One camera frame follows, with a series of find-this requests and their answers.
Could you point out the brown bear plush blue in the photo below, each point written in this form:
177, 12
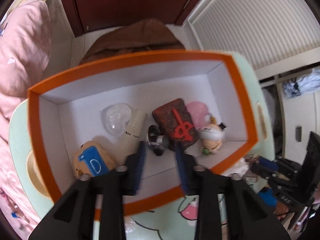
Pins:
92, 159

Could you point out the cream cosmetic tube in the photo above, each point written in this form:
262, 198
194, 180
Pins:
130, 140

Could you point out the brown box red symbol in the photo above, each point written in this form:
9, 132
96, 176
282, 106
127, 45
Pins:
174, 120

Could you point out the orange cardboard box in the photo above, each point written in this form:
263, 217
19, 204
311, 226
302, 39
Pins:
66, 110

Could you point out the pink bed quilt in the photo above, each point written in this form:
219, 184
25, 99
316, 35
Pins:
25, 54

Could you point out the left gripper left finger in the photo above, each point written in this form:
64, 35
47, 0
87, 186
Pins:
72, 216

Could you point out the pink heart shaped dish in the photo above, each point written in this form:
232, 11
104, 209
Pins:
199, 113

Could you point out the crumpled white tissue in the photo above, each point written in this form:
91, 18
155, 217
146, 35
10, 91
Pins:
239, 169

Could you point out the dark red wooden door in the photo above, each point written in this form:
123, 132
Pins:
85, 16

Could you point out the clear plastic cup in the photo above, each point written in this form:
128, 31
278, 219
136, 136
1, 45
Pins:
115, 118

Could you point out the white louvered closet door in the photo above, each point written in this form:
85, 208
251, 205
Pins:
275, 36

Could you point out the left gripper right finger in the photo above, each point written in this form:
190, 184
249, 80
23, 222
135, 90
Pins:
248, 217

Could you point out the white-haired doll figure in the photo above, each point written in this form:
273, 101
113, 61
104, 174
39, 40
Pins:
212, 137

